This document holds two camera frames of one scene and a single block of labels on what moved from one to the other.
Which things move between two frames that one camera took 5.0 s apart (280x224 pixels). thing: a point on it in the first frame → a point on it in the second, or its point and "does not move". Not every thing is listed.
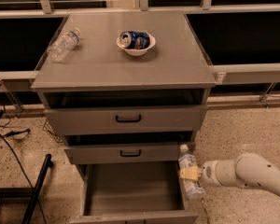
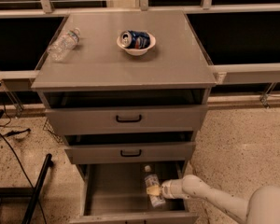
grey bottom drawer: (133, 192) does not move
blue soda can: (134, 40) does not move
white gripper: (210, 173) → (168, 189)
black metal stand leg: (34, 197) does not move
